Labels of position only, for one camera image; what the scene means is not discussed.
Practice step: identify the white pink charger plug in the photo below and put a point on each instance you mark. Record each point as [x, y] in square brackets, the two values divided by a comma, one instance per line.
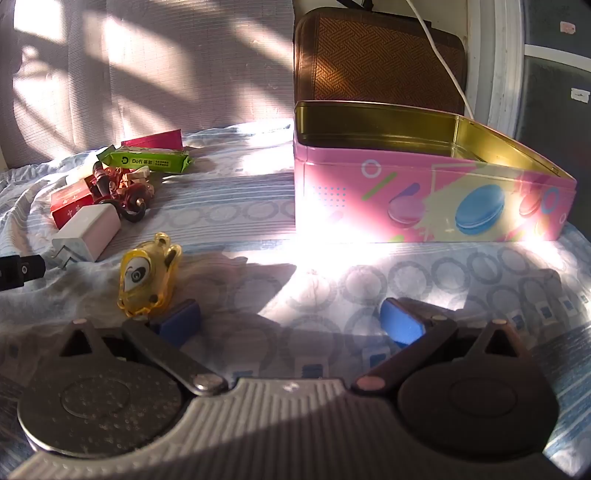
[87, 230]

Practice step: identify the blue patterned bedsheet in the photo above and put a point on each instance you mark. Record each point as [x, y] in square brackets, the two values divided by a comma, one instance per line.
[258, 203]

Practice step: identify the pink macaron print tin box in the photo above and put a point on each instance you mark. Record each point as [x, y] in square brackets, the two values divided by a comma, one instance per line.
[351, 194]

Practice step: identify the red cigarette box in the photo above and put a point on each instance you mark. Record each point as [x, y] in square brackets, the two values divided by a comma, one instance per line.
[69, 203]

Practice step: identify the white window frame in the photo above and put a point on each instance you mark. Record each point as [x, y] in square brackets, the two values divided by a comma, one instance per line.
[501, 69]

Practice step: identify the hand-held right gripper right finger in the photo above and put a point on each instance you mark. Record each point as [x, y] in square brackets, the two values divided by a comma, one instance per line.
[399, 323]

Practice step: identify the green snack packet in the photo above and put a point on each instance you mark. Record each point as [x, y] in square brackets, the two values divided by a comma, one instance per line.
[147, 160]

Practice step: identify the magenta wallet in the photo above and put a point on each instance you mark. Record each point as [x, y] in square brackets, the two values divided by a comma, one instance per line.
[157, 138]

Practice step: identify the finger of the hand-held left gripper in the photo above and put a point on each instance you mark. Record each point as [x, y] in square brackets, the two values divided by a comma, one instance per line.
[21, 272]

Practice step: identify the dark toy figurine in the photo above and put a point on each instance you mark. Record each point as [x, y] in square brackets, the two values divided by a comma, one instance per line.
[134, 201]

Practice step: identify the pink paper sticker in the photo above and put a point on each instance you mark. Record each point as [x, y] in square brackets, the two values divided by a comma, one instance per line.
[567, 28]

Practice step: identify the frosted window pane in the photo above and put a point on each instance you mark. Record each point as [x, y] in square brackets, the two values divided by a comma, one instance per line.
[554, 120]
[554, 21]

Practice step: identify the white paper sticker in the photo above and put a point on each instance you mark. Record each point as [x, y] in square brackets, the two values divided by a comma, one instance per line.
[579, 94]

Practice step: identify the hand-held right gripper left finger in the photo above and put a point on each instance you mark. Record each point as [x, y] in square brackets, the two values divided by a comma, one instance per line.
[178, 322]

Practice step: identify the grey padded headboard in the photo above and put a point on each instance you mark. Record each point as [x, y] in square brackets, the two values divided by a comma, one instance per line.
[184, 69]

